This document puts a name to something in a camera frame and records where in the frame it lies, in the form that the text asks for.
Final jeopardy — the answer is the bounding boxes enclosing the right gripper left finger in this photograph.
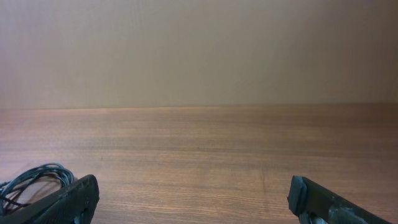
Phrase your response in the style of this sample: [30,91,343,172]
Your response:
[1,174,100,224]

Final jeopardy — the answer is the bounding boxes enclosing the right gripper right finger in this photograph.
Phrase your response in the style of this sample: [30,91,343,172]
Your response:
[287,175,390,224]

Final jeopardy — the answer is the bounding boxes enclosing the black usb cables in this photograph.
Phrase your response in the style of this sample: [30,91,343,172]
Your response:
[0,162,75,217]

